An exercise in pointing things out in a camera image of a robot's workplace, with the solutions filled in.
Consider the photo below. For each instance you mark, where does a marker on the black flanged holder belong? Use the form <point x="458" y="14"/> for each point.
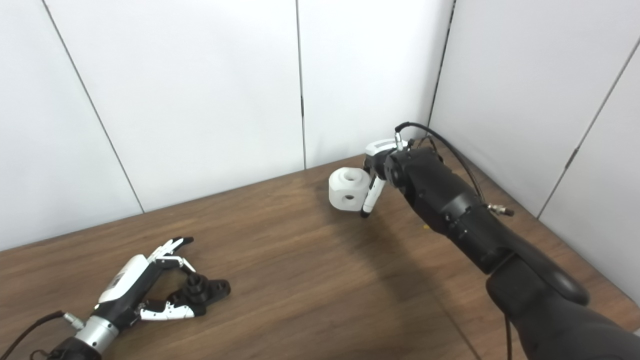
<point x="212" y="290"/>

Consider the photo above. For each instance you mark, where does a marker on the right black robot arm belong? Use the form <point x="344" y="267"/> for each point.
<point x="450" y="205"/>

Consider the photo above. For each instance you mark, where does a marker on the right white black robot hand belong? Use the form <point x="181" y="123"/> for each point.
<point x="375" y="195"/>

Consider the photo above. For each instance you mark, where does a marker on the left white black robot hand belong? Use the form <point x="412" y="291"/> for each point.
<point x="125" y="285"/>

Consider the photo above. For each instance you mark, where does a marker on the round white piece with holes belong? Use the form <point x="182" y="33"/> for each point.
<point x="345" y="192"/>

